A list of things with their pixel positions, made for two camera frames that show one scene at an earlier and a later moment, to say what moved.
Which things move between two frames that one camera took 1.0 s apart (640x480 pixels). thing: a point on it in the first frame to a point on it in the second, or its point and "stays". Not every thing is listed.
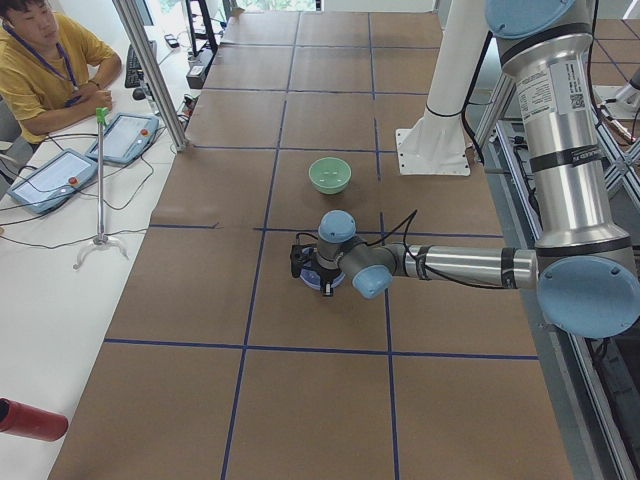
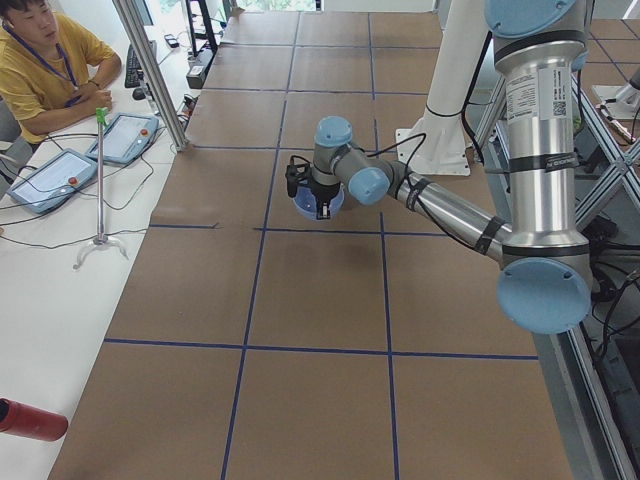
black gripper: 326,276 to 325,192
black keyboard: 134,77 stays
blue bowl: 311,276 to 305,204
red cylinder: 31,422 stays
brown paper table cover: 217,364 stays
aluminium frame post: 152,71 stays
